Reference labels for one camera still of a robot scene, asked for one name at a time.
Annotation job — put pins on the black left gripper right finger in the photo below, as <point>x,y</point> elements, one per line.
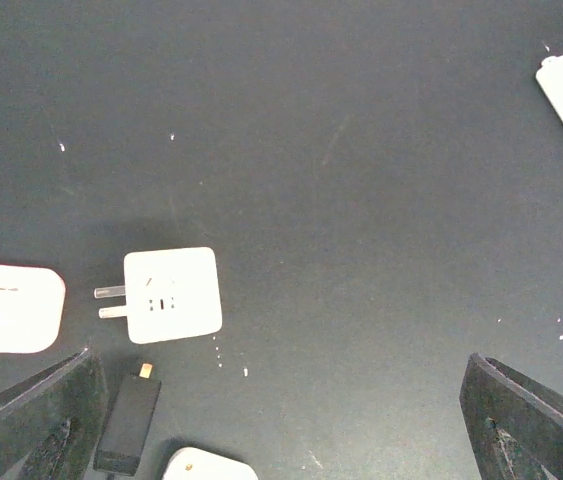
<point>514,423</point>

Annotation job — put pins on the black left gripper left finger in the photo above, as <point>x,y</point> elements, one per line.
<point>50,422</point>

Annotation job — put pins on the black power adapter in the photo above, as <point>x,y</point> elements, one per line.
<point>123,439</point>

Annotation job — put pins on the pink plug adapter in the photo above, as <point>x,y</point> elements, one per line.
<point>31,306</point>

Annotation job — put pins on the white plug adapter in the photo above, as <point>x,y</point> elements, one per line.
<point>191,463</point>

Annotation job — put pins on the beige dragon cube socket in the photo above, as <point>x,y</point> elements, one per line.
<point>169,295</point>

